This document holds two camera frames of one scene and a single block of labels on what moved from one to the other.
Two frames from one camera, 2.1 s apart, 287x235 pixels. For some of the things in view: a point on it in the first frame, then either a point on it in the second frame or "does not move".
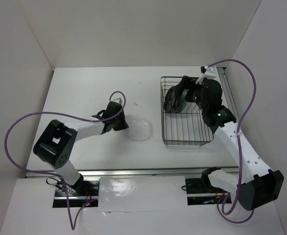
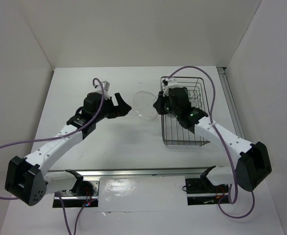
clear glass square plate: x=140 y=130 to x=143 y=106
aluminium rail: x=47 y=173 does not move
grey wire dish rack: x=186 y=128 does not move
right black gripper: x=186 y=82 to x=159 y=104
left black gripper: x=123 y=124 to x=122 y=107
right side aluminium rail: x=227 y=93 does not move
